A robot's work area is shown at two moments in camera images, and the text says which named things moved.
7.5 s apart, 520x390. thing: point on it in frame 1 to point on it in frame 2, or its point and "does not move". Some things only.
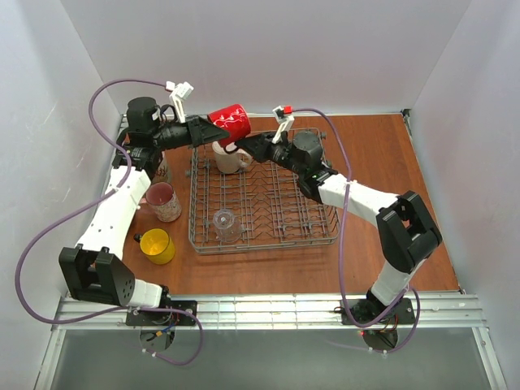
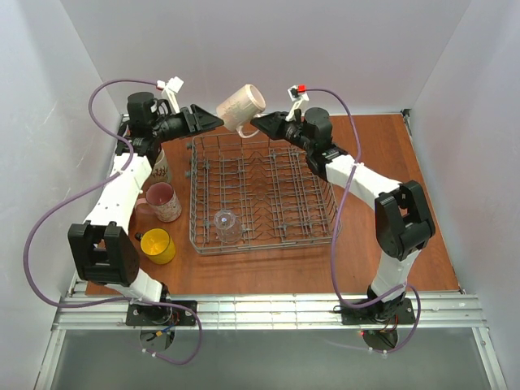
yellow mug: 157,245 does not move
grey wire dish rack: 262,206 does not move
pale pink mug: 229,163 to 237,110
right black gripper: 265,146 to 280,125
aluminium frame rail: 434,312 does not move
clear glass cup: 227,228 does not move
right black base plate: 366,311 does not move
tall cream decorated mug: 162,173 does not move
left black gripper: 194,132 to 192,119
